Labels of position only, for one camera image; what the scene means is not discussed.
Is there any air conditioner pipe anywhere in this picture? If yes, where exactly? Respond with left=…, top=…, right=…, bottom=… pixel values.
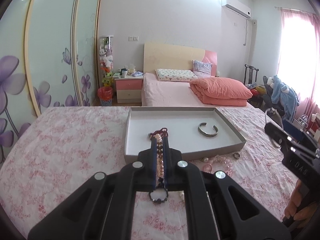
left=243, top=19, right=257, bottom=46

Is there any metal rack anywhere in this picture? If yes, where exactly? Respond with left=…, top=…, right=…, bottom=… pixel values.
left=295, top=114, right=309, bottom=130

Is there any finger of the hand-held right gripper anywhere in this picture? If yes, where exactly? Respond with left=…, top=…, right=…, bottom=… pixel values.
left=264, top=122, right=292, bottom=148
left=284, top=118, right=320, bottom=150

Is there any pink curtain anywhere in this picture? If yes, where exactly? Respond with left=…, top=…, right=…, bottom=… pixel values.
left=275, top=6, right=320, bottom=130

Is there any clear tube of plush toys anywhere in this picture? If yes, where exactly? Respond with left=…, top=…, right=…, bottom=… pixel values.
left=99, top=35, right=115, bottom=88

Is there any red trash basket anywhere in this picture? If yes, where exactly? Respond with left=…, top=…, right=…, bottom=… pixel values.
left=97, top=87, right=113, bottom=106

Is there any person's right hand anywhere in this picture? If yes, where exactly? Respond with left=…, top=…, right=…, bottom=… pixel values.
left=284, top=180, right=310, bottom=220

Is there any beige pink headboard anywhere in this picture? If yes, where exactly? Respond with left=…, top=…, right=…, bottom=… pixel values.
left=143, top=42, right=217, bottom=77

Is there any dark red bead bracelet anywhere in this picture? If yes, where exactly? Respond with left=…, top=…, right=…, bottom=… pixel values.
left=148, top=127, right=168, bottom=145

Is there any grey cardboard tray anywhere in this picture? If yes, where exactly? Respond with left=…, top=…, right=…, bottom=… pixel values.
left=124, top=107, right=247, bottom=162

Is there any red yellow clothes pile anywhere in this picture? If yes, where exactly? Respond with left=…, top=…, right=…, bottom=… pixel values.
left=246, top=84, right=265, bottom=97

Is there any floral sliding door wardrobe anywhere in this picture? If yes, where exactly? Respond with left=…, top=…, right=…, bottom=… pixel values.
left=0, top=0, right=103, bottom=165

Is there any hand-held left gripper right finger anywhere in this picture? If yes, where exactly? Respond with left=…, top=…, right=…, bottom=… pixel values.
left=163, top=139, right=292, bottom=240

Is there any pink beige nightstand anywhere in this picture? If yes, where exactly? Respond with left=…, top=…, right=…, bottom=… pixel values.
left=114, top=77, right=144, bottom=104

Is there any white air conditioner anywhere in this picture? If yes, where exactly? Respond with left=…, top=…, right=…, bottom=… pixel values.
left=221, top=0, right=251, bottom=19

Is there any blue plush robe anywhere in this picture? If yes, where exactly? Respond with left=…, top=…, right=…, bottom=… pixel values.
left=266, top=74, right=300, bottom=120

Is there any floral print pillow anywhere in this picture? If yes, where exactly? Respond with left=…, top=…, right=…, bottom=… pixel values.
left=155, top=69, right=198, bottom=82

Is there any pink floral cloth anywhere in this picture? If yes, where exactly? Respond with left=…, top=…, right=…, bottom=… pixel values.
left=0, top=106, right=320, bottom=240

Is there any dark wooden chair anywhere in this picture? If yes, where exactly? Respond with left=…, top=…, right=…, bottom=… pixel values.
left=244, top=64, right=258, bottom=84

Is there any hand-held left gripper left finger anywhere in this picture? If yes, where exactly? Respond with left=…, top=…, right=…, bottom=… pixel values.
left=27, top=139, right=158, bottom=240

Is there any silver cuff bangle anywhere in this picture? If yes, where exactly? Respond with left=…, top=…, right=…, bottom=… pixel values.
left=198, top=122, right=219, bottom=138

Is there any dark office chair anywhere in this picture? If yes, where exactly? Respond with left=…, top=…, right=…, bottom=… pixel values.
left=261, top=76, right=285, bottom=115

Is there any pink pearl bracelet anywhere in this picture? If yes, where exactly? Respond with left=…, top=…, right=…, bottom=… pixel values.
left=155, top=133, right=164, bottom=178

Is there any black bead bracelet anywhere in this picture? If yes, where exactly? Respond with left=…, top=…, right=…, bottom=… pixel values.
left=149, top=177, right=168, bottom=205

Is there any purple print cushion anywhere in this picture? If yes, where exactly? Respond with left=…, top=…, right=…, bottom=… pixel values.
left=192, top=60, right=213, bottom=78

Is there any salmon folded quilt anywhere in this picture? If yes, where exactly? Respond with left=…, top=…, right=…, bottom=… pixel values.
left=189, top=77, right=253, bottom=106

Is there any pink bed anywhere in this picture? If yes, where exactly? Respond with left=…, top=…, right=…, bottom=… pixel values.
left=141, top=42, right=255, bottom=108

